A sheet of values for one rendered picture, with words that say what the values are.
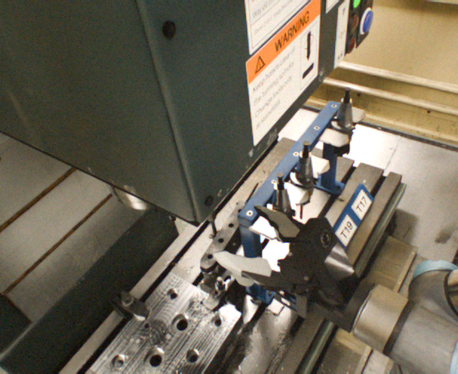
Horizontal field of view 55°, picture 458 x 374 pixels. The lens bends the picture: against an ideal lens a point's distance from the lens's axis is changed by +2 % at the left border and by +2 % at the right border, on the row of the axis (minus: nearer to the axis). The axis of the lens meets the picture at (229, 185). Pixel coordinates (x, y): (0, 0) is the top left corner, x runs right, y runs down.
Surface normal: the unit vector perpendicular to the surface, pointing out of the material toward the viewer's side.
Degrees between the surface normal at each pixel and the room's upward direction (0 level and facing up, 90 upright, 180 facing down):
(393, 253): 7
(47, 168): 90
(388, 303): 5
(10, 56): 90
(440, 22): 90
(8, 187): 90
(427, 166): 24
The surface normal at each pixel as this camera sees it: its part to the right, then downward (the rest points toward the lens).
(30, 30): -0.56, 0.65
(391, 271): -0.04, -0.76
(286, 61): 0.82, 0.34
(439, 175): -0.33, -0.36
